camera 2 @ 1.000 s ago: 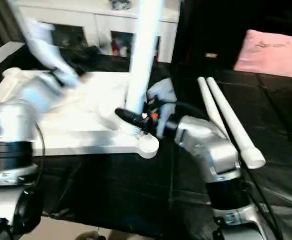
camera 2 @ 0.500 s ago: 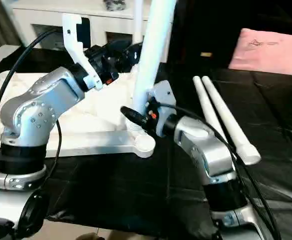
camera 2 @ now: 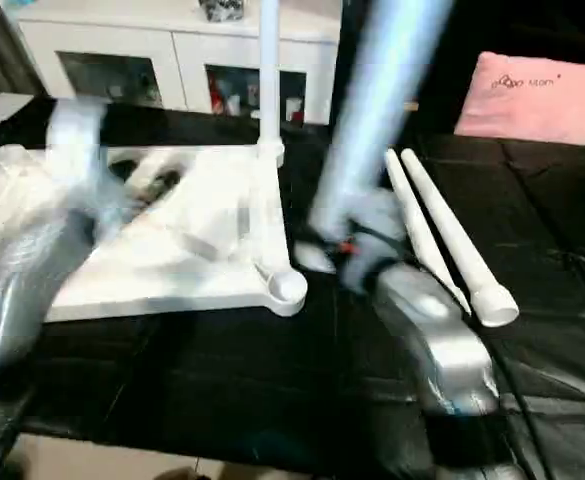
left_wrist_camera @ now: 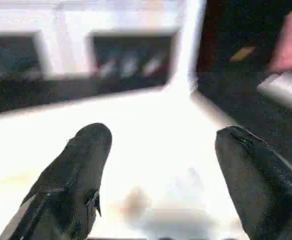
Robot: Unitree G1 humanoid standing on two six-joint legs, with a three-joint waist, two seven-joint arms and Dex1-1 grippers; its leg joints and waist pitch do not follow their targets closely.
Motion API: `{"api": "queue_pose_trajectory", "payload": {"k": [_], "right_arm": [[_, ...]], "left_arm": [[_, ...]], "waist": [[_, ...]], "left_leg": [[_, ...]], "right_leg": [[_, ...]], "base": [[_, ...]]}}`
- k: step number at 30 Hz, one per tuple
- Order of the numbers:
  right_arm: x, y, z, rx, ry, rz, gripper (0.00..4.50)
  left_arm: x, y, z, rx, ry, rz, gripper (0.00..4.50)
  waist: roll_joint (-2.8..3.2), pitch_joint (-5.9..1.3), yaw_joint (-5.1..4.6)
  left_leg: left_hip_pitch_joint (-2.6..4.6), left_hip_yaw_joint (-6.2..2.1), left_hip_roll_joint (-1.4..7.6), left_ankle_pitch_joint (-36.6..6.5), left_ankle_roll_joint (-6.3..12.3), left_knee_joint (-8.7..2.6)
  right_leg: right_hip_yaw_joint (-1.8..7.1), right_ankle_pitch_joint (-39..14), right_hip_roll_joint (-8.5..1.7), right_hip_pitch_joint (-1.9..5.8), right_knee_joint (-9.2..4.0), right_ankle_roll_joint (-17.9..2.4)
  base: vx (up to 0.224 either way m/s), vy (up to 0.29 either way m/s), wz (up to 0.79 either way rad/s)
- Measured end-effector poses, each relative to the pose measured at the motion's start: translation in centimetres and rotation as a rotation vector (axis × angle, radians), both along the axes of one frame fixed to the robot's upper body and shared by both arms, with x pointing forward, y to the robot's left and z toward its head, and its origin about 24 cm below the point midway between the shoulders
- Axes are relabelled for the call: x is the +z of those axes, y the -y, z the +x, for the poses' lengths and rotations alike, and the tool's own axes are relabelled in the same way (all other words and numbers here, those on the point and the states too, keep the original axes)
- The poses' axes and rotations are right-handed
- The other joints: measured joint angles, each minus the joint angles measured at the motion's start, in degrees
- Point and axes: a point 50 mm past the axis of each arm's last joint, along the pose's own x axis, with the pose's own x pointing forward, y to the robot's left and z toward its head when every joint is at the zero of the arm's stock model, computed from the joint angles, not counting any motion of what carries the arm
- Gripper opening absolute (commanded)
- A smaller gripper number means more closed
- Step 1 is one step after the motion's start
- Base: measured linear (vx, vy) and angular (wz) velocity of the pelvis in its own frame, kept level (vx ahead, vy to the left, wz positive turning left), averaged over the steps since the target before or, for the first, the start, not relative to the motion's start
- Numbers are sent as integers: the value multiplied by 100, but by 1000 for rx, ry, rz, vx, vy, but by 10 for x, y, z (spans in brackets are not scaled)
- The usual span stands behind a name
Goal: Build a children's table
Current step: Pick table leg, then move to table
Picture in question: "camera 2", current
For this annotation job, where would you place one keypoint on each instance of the black furniture with yellow label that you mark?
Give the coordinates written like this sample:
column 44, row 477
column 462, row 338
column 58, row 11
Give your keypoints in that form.
column 472, row 30

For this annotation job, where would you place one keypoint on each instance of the white plastic table top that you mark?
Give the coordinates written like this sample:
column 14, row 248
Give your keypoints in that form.
column 172, row 260

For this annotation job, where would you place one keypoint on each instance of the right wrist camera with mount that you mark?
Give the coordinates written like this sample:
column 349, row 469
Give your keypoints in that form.
column 382, row 220

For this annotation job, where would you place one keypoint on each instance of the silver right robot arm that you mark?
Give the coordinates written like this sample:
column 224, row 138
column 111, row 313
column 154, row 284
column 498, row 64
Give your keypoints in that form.
column 437, row 340

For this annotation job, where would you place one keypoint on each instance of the white plastic table leg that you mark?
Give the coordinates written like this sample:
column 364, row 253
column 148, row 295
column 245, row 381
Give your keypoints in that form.
column 382, row 100
column 462, row 250
column 422, row 230
column 270, row 80

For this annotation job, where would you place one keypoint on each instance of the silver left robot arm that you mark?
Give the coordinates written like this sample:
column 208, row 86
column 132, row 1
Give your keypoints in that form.
column 22, row 280

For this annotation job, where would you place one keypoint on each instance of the dark ornament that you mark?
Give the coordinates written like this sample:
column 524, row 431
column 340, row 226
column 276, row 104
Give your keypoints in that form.
column 222, row 9

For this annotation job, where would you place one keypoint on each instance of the white cabinet with glass doors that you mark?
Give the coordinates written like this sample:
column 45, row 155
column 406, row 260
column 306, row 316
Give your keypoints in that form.
column 152, row 55

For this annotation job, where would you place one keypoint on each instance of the pink pillow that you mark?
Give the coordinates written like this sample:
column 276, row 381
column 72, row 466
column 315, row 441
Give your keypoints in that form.
column 537, row 100

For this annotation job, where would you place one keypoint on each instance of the black work mat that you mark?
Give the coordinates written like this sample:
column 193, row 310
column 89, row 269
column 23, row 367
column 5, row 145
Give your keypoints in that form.
column 272, row 400

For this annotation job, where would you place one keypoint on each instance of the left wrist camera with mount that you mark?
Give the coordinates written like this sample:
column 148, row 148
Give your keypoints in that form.
column 77, row 145

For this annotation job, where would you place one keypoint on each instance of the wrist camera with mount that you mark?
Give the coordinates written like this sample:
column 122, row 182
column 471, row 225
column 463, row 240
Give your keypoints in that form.
column 382, row 220
column 77, row 145

